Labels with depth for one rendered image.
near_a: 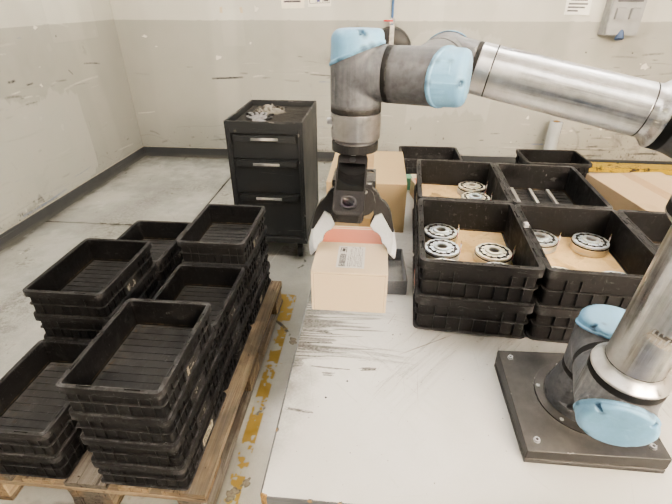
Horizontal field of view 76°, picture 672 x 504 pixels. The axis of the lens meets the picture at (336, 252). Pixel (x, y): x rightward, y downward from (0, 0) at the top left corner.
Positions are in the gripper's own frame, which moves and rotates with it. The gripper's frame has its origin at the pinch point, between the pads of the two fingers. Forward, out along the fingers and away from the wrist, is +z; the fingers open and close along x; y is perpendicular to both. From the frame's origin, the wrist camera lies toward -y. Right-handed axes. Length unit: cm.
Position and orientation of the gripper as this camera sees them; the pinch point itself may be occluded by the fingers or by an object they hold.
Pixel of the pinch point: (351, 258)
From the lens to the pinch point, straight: 74.7
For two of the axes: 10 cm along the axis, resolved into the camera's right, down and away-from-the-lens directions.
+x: -10.0, -0.4, 0.8
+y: 0.9, -5.0, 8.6
